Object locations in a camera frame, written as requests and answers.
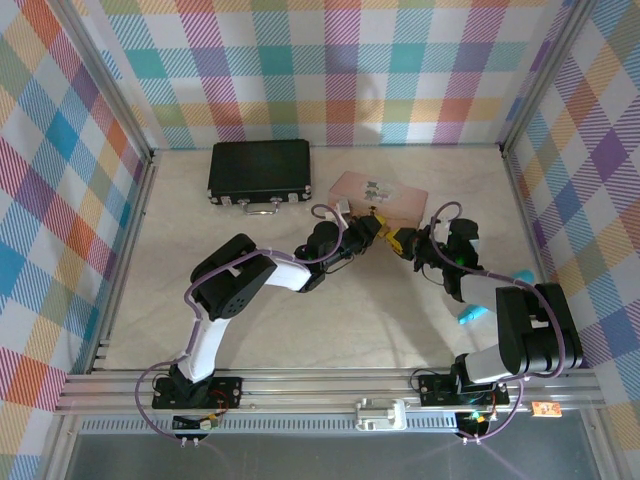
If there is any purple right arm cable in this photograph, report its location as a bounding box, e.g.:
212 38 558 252
429 201 567 444

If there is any black briefcase with silver handle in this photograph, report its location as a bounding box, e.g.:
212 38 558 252
207 139 314 217

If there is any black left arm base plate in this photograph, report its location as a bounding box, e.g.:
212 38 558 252
152 377 244 410

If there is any aluminium side rail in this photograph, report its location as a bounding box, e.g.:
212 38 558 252
85 149 160 375
499 144 576 370

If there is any grey metal panel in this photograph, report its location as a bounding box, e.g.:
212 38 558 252
64 432 604 480

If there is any aluminium front frame rail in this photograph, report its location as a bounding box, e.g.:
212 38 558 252
54 368 606 417

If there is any aluminium frame post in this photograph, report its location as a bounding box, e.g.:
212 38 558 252
498 0 599 154
49 0 157 162

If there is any silver metal bracket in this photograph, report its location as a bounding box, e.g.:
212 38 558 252
353 398 407 431

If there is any teal marker pen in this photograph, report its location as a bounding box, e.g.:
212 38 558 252
457 268 535 326

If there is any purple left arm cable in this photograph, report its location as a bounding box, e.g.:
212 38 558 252
135 202 351 442

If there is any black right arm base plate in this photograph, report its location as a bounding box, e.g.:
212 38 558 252
417 372 510 407

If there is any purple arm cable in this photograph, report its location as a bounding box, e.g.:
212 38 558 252
135 202 351 442
429 201 567 444

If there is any slotted grey cable duct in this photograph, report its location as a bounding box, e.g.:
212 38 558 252
79 417 566 435

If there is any pink tin box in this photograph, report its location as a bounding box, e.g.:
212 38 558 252
327 170 430 227

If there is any small black connector board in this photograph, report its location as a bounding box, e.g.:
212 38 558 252
455 410 494 437
172 412 221 434

